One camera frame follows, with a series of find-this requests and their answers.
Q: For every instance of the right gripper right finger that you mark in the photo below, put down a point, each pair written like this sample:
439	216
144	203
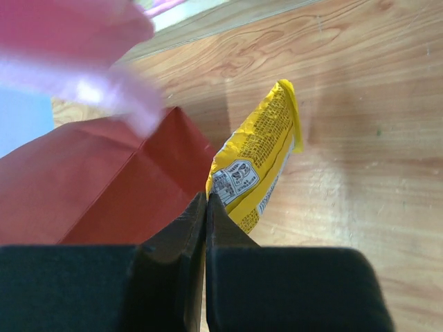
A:
255	288

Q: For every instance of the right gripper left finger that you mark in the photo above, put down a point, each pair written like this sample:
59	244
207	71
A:
154	286

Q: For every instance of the brown red paper bag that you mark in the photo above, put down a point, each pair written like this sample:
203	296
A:
95	181

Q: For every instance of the yellow M&M's packet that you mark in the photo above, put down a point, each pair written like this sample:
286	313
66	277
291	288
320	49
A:
245	171

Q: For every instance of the pink shirt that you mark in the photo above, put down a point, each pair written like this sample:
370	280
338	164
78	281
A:
69	49

